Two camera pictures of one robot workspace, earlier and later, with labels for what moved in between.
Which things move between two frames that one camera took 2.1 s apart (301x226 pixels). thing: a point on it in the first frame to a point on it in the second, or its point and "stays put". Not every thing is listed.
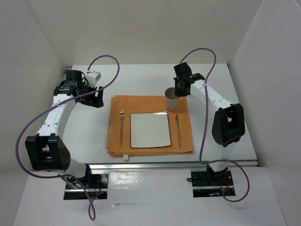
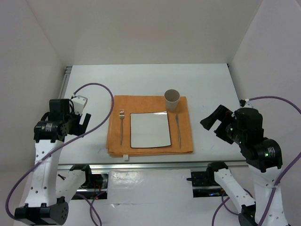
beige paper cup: x=172 y=100 stays put
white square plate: x=149 y=129 stays put
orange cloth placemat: x=119 y=137 stays put
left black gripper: x=94 y=101 to x=77 y=130
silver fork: x=122 y=115 stays put
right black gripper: x=178 y=92 to x=222 y=112
